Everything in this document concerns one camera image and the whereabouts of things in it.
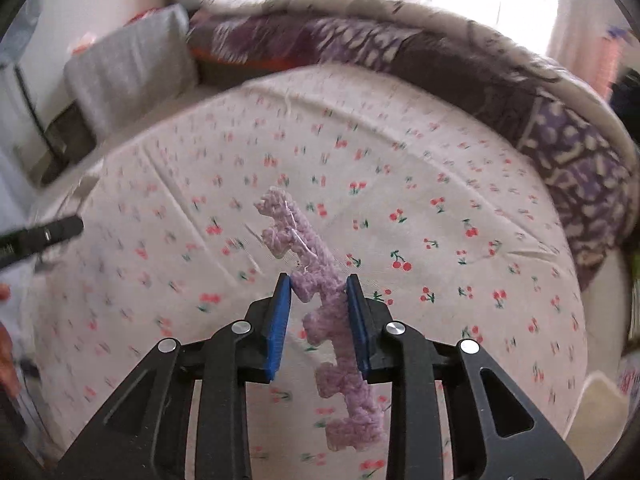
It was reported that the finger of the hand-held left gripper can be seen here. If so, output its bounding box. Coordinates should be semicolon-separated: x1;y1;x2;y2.
0;215;85;271

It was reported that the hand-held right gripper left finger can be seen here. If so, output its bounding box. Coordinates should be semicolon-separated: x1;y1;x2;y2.
55;272;293;480

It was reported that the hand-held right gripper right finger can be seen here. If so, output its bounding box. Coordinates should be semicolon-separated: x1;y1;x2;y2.
345;274;586;480

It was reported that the pink knitted strip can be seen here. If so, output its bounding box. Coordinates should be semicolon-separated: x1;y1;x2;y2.
252;186;388;453

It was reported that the cream plastic bin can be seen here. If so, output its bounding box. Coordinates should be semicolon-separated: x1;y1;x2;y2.
565;370;628;441

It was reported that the black flat object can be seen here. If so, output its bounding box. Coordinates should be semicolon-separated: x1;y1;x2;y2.
40;102;98;186

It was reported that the bed with cherry print sheet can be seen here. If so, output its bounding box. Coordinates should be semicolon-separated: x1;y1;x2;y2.
20;65;588;480

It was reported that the grey pillow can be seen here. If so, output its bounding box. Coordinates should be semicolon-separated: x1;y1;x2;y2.
62;4;198;136

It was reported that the purple and grey quilt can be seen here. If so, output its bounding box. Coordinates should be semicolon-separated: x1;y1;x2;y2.
187;0;640;291

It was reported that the window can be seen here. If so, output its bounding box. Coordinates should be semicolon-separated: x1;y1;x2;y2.
425;0;566;53

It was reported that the pink curtain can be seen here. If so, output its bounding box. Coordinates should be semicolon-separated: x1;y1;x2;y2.
547;0;631;101

